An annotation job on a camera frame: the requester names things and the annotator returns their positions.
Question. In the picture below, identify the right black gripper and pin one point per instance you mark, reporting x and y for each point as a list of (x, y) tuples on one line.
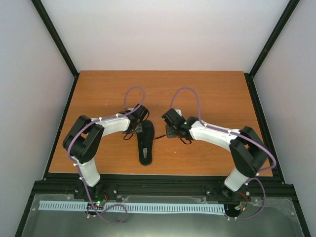
[(169, 133)]

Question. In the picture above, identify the black canvas shoe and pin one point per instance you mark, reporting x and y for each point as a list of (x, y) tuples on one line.
[(145, 148)]

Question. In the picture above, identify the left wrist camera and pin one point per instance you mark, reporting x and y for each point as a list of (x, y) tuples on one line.
[(127, 109)]

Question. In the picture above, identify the left black frame post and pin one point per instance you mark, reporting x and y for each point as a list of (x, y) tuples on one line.
[(55, 36)]

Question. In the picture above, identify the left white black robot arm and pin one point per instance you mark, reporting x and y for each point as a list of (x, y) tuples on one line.
[(83, 139)]

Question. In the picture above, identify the right black frame post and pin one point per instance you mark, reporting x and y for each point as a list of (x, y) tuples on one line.
[(283, 19)]

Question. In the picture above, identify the black frame post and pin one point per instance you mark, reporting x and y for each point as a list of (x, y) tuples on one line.
[(283, 19), (55, 36)]

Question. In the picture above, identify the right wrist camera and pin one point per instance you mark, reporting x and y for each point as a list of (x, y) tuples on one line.
[(178, 112)]

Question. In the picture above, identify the light blue slotted cable duct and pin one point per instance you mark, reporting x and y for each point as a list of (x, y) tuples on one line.
[(135, 208)]

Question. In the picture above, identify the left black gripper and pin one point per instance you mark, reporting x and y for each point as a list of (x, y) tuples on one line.
[(139, 129)]

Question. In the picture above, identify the left green-lit circuit board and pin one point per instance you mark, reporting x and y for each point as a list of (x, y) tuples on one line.
[(100, 203)]

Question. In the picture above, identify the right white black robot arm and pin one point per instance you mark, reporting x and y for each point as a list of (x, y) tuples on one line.
[(245, 146)]

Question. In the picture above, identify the black shoelace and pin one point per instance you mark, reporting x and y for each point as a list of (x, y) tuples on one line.
[(160, 137)]

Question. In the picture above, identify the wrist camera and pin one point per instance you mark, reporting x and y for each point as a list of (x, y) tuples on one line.
[(127, 109), (178, 112)]

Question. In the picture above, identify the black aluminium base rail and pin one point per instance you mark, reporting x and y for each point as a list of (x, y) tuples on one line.
[(116, 186)]

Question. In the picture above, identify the right small circuit board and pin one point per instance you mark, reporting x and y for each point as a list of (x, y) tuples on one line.
[(241, 206)]

